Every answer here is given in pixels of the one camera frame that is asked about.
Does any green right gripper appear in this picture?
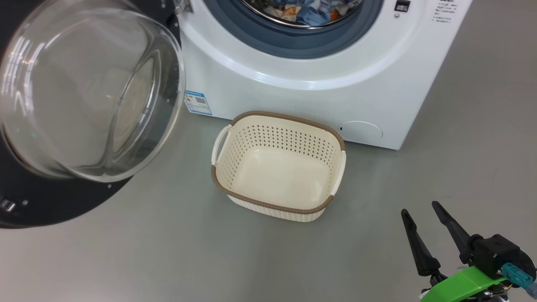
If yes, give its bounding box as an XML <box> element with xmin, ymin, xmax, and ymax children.
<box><xmin>401</xmin><ymin>201</ymin><xmax>510</xmax><ymax>302</ymax></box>

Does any denim blue printed garment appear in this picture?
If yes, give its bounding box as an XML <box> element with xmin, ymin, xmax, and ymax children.
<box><xmin>296</xmin><ymin>0</ymin><xmax>357</xmax><ymax>26</ymax></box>

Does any pale blue printed garment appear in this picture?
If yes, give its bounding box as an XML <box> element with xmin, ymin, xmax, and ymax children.
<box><xmin>263</xmin><ymin>2</ymin><xmax>302</xmax><ymax>21</ymax></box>

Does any black round glass washer door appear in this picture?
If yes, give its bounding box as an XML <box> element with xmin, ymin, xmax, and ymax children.
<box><xmin>0</xmin><ymin>0</ymin><xmax>186</xmax><ymax>229</ymax></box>

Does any cream perforated basket brown rim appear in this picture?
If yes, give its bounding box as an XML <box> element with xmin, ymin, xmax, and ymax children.
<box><xmin>211</xmin><ymin>111</ymin><xmax>347</xmax><ymax>223</ymax></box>

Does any white front-load washing machine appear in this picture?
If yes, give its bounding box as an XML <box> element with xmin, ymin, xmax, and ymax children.
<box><xmin>174</xmin><ymin>0</ymin><xmax>474</xmax><ymax>151</ymax></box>

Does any grey rubber door seal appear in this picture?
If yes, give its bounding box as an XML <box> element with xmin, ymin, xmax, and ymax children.
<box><xmin>203</xmin><ymin>0</ymin><xmax>384</xmax><ymax>59</ymax></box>

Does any round white filter cover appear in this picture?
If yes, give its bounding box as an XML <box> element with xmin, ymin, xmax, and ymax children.
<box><xmin>339</xmin><ymin>121</ymin><xmax>383</xmax><ymax>141</ymax></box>

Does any small printed text label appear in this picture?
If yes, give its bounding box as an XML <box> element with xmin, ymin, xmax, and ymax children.
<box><xmin>432</xmin><ymin>0</ymin><xmax>456</xmax><ymax>22</ymax></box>

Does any blue energy label sticker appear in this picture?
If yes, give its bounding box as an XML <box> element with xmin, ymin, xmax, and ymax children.
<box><xmin>185</xmin><ymin>90</ymin><xmax>213</xmax><ymax>116</ymax></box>

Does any perforated steel washer drum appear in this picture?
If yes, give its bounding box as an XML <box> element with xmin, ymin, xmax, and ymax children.
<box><xmin>239</xmin><ymin>0</ymin><xmax>363</xmax><ymax>29</ymax></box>

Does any teal right cable connector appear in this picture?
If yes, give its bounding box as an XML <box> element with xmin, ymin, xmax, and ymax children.
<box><xmin>501</xmin><ymin>262</ymin><xmax>537</xmax><ymax>294</ymax></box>

